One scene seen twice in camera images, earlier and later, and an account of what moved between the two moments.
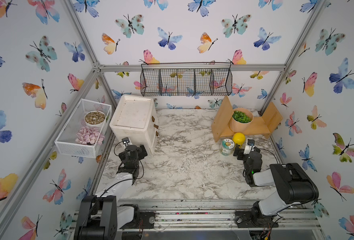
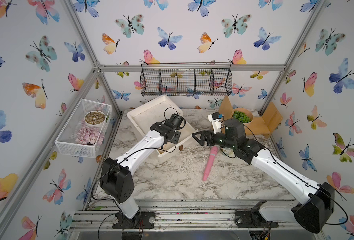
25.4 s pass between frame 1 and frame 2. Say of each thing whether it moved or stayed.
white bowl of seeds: stayed
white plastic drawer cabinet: moved
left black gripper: moved
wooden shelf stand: stayed
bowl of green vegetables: stayed
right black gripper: moved
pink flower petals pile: stayed
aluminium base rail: stayed
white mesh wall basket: stayed
